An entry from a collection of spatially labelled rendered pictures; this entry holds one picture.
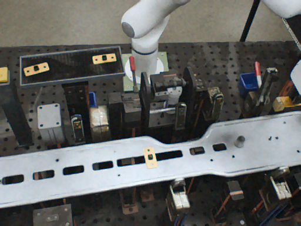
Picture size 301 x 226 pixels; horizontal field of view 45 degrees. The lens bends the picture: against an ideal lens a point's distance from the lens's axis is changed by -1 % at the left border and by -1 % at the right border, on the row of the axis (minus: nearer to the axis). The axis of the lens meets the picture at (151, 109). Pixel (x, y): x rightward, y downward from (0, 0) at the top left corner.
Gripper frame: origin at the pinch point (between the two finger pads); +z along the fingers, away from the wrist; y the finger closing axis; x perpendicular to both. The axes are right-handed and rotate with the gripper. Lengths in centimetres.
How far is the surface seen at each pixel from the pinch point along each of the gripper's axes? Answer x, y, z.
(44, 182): -83, 2, 28
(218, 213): -21, 18, 50
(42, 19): -93, -194, 128
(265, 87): 0.2, -15.0, 14.4
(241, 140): -12.5, 0.8, 23.2
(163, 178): -43, 8, 28
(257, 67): 0.1, -24.0, 13.6
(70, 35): -71, -171, 128
